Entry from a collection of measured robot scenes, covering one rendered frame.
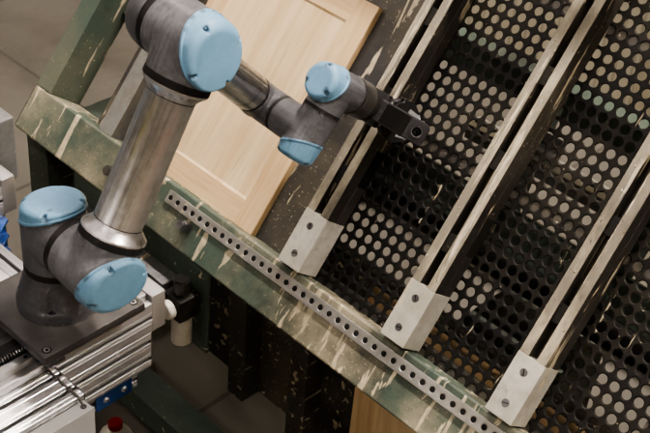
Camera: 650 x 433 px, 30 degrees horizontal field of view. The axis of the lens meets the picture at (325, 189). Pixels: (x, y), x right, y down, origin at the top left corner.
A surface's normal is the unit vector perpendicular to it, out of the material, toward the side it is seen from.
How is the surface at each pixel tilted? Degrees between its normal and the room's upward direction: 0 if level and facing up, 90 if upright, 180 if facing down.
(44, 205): 8
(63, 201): 8
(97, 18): 90
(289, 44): 52
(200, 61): 83
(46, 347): 0
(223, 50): 83
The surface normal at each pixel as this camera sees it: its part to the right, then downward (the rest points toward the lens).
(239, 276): -0.51, -0.20
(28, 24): 0.07, -0.81
